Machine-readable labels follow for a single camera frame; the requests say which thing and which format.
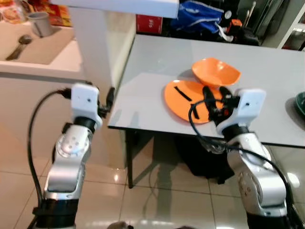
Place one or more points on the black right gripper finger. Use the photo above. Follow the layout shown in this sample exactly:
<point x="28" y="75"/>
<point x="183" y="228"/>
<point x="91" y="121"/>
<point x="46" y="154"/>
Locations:
<point x="208" y="98"/>
<point x="225" y="92"/>

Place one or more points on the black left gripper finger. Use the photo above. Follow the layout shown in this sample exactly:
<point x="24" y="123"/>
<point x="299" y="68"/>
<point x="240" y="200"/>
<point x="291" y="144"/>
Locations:
<point x="110" y="98"/>

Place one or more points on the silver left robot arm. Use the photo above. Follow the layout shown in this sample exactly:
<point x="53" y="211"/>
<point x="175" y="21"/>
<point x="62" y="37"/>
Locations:
<point x="66" y="162"/>

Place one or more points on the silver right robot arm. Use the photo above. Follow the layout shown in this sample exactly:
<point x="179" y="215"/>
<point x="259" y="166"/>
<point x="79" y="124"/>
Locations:
<point x="257" y="176"/>

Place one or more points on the orange plastic bowl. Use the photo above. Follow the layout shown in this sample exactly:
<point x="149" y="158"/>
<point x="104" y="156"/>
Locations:
<point x="214" y="71"/>

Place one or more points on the black chopstick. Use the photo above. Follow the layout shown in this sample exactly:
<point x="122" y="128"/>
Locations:
<point x="182" y="93"/>

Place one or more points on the orange plastic plate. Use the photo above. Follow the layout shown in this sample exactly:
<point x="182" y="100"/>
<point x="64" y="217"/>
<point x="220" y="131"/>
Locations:
<point x="181" y="107"/>

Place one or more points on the white pillar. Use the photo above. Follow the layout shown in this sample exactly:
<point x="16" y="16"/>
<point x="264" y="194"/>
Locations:
<point x="100" y="47"/>

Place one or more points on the black bag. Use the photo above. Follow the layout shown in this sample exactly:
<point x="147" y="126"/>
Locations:
<point x="202" y="160"/>

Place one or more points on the black table leg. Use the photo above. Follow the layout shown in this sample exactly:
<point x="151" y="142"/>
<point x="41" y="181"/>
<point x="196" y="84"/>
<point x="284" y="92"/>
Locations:
<point x="129" y="157"/>

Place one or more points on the orange and black device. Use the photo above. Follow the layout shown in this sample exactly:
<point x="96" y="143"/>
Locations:
<point x="233" y="27"/>

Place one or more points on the dark green plate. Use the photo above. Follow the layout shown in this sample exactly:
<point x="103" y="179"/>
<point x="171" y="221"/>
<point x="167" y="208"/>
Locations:
<point x="300" y="104"/>

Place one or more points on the beige sink counter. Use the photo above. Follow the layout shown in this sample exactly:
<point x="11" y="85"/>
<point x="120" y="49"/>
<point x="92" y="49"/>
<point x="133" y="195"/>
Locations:
<point x="43" y="67"/>

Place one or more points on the blue bag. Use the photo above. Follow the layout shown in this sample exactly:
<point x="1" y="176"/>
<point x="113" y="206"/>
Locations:
<point x="198" y="16"/>

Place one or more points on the black chair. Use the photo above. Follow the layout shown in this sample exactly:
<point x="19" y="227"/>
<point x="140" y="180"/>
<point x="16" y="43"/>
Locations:
<point x="264" y="21"/>

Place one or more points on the red box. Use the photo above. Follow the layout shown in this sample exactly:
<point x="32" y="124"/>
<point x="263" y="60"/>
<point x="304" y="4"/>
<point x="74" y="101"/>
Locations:
<point x="148" y="24"/>

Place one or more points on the white counter slab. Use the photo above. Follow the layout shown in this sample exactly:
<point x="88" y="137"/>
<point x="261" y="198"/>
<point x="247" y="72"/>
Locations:
<point x="119" y="7"/>

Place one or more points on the grey mug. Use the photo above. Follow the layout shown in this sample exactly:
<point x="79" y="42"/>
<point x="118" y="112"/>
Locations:
<point x="40" y="25"/>

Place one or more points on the metal spoon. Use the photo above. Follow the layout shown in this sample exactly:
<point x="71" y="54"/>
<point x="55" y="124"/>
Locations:
<point x="20" y="46"/>

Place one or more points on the red and yellow snack packages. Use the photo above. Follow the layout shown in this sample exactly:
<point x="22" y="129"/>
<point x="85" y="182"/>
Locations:
<point x="50" y="12"/>

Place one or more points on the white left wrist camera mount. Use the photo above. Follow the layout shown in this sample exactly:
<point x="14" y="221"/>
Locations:
<point x="85" y="102"/>

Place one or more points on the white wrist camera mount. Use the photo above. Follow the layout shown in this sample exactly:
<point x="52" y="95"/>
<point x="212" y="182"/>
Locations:
<point x="248" y="107"/>
<point x="85" y="102"/>

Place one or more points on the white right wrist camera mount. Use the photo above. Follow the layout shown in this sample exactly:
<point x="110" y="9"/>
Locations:
<point x="248" y="107"/>

